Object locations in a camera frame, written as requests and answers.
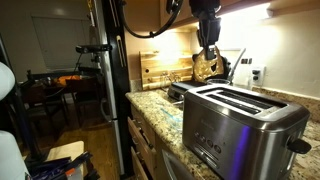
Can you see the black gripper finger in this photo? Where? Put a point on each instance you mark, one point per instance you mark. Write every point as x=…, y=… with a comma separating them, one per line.
x=210, y=52

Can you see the wooden cutting board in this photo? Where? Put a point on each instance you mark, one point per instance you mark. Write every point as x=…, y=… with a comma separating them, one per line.
x=161, y=68

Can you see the stainless steel two-slot toaster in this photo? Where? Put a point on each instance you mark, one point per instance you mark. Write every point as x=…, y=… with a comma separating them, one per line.
x=243, y=135

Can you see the wall power outlet with plug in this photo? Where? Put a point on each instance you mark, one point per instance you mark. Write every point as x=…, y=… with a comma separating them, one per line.
x=258, y=75

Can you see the dark wooden dining table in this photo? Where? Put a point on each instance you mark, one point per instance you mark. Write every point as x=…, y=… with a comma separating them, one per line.
x=45, y=98

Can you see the toasted bread slice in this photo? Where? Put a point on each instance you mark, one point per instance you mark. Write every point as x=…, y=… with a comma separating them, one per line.
x=203, y=68

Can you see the black refrigerator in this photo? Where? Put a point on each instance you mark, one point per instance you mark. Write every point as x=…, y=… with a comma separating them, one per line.
x=115, y=69

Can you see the black panini press grill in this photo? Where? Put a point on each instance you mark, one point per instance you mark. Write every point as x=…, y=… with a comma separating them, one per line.
x=177, y=89

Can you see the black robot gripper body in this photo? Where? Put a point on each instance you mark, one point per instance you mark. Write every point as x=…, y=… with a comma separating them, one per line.
x=209, y=29

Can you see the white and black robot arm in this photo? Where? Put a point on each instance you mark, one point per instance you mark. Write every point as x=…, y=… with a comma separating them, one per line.
x=173, y=8

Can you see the clear glass baking dish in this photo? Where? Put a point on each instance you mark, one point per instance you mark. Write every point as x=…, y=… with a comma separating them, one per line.
x=176, y=121

